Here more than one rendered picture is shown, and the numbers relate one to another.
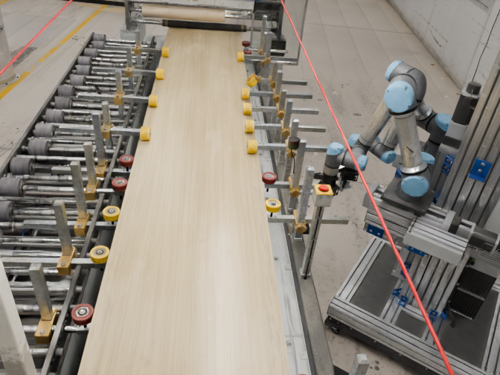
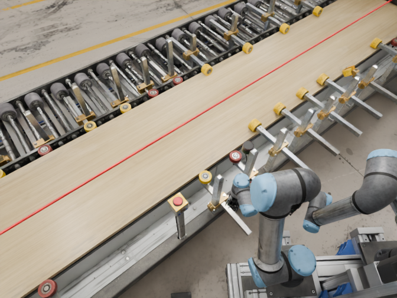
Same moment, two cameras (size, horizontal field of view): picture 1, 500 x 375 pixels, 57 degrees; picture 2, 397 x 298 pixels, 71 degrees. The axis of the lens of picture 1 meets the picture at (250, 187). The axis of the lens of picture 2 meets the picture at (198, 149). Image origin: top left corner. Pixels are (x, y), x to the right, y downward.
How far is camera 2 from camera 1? 1.61 m
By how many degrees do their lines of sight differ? 43
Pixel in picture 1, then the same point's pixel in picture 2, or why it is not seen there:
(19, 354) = not seen: outside the picture
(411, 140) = (263, 239)
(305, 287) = (169, 242)
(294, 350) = (123, 265)
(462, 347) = not seen: outside the picture
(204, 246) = (130, 166)
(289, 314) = (151, 245)
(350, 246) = (318, 246)
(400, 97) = (257, 194)
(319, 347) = (122, 280)
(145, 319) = (54, 177)
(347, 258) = not seen: hidden behind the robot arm
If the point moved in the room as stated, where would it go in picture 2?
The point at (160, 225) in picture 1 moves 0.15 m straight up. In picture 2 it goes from (132, 134) to (127, 120)
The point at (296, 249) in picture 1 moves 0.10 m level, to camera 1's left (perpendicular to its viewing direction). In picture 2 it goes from (202, 216) to (194, 203)
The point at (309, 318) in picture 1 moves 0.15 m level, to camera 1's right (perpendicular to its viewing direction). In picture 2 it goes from (143, 261) to (155, 285)
